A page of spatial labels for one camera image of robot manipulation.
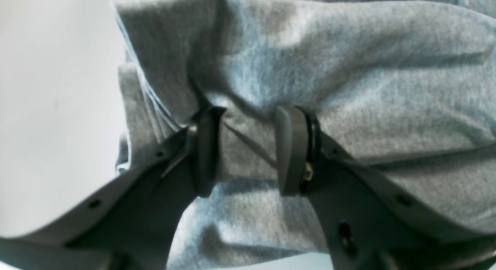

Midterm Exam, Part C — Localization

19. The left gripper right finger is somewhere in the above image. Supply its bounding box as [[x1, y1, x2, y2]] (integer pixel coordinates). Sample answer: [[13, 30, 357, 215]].
[[275, 105, 495, 270]]

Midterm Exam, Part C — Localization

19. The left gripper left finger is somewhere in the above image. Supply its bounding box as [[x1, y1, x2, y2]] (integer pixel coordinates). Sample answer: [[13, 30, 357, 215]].
[[1, 107, 225, 270]]

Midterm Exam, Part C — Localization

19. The grey printed T-shirt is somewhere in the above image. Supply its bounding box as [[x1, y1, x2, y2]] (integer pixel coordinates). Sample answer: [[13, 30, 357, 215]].
[[114, 0, 495, 270]]

